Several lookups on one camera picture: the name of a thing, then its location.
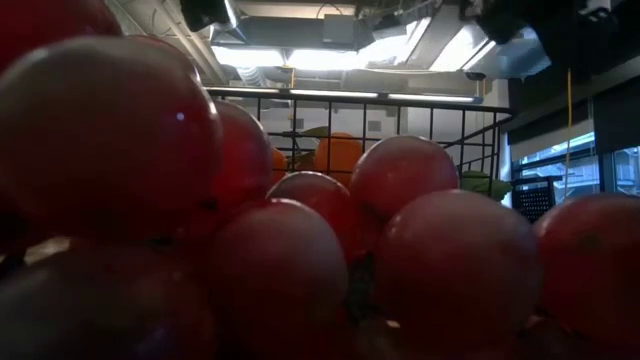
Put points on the tangerine cluster with leaves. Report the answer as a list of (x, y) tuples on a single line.
[(342, 155)]

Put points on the black plastic grape bunch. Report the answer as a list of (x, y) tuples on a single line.
[(485, 186)]

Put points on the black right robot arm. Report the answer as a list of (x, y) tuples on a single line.
[(560, 30)]

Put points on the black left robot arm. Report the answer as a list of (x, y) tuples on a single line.
[(202, 12)]

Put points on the bright ceiling light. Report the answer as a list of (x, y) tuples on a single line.
[(325, 59)]

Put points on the grey ceiling box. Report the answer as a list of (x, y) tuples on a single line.
[(339, 29)]

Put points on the grey slanted ceiling panel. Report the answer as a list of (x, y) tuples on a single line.
[(440, 35)]

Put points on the black perforated crate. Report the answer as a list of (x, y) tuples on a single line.
[(535, 200)]

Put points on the dark red grape bunch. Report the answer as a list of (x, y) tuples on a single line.
[(100, 140)]

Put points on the white ceiling air unit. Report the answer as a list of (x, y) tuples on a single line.
[(515, 60)]

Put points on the glass window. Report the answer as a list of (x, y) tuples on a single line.
[(580, 172)]

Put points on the black window blind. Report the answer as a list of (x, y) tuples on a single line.
[(617, 125)]

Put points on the silver round ceiling duct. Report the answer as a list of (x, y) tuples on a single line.
[(233, 15)]

